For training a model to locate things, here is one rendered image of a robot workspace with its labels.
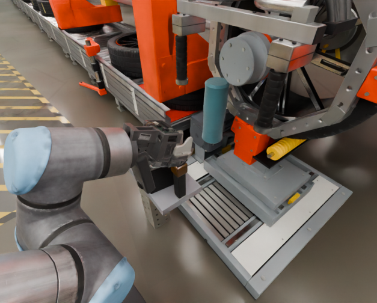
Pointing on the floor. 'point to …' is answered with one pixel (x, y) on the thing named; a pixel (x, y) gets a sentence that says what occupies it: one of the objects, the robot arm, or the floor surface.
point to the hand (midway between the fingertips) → (188, 151)
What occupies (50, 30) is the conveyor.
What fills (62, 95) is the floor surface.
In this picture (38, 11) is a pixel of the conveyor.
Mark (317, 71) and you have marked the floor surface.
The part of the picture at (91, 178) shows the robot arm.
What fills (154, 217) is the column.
